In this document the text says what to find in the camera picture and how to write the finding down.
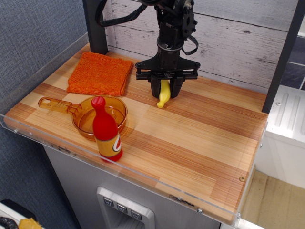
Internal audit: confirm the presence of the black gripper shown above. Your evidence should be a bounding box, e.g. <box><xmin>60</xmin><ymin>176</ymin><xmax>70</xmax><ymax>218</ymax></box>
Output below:
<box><xmin>135</xmin><ymin>47</ymin><xmax>200</xmax><ymax>98</ymax></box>

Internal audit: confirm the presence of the red toy soda bottle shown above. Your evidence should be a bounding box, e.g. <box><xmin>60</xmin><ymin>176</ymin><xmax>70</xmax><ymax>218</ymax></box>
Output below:
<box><xmin>91</xmin><ymin>96</ymin><xmax>123</xmax><ymax>161</ymax></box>

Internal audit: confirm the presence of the black and yellow object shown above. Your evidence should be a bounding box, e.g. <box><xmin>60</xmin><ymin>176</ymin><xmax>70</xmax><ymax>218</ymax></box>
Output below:
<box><xmin>0</xmin><ymin>217</ymin><xmax>43</xmax><ymax>229</ymax></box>

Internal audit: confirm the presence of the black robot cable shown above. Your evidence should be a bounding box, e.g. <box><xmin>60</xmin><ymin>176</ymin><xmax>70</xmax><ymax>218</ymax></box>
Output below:
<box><xmin>95</xmin><ymin>0</ymin><xmax>148</xmax><ymax>27</ymax></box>

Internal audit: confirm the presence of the clear acrylic table guard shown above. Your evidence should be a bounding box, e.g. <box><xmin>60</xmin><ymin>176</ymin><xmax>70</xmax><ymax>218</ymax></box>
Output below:
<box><xmin>0</xmin><ymin>33</ymin><xmax>266</xmax><ymax>229</ymax></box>

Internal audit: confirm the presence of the dark frame post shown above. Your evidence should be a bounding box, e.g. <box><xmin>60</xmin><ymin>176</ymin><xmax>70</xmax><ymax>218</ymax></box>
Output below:
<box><xmin>82</xmin><ymin>0</ymin><xmax>108</xmax><ymax>54</ymax></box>
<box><xmin>262</xmin><ymin>0</ymin><xmax>305</xmax><ymax>114</ymax></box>

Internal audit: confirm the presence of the yellow toy banana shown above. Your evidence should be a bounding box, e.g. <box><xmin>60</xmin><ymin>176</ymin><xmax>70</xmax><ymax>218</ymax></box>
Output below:
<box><xmin>157</xmin><ymin>80</ymin><xmax>171</xmax><ymax>108</ymax></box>

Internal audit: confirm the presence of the dark right frame post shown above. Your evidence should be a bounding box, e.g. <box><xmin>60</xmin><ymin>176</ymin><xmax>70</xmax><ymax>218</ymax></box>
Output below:
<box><xmin>262</xmin><ymin>0</ymin><xmax>305</xmax><ymax>114</ymax></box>

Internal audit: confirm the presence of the silver toy fridge cabinet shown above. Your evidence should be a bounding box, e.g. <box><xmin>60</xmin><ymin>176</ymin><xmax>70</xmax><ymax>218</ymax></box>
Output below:
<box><xmin>44</xmin><ymin>146</ymin><xmax>221</xmax><ymax>229</ymax></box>

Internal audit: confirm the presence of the orange cloth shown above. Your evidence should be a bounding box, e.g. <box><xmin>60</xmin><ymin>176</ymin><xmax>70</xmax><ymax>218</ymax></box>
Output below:
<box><xmin>67</xmin><ymin>52</ymin><xmax>133</xmax><ymax>96</ymax></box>

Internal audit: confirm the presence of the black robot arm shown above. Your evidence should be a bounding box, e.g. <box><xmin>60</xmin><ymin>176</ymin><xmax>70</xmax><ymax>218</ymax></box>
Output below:
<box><xmin>135</xmin><ymin>0</ymin><xmax>200</xmax><ymax>98</ymax></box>

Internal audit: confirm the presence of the dark left frame post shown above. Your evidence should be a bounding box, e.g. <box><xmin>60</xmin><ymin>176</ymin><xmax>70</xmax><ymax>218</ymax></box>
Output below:
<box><xmin>82</xmin><ymin>0</ymin><xmax>108</xmax><ymax>54</ymax></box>

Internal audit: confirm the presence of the white toy sink unit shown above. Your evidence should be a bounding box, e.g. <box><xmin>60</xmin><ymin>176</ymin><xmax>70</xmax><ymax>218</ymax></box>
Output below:
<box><xmin>254</xmin><ymin>86</ymin><xmax>305</xmax><ymax>188</ymax></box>

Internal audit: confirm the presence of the transparent orange toy pan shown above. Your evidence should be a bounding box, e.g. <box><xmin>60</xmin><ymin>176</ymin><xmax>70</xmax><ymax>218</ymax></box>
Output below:
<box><xmin>38</xmin><ymin>95</ymin><xmax>128</xmax><ymax>141</ymax></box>

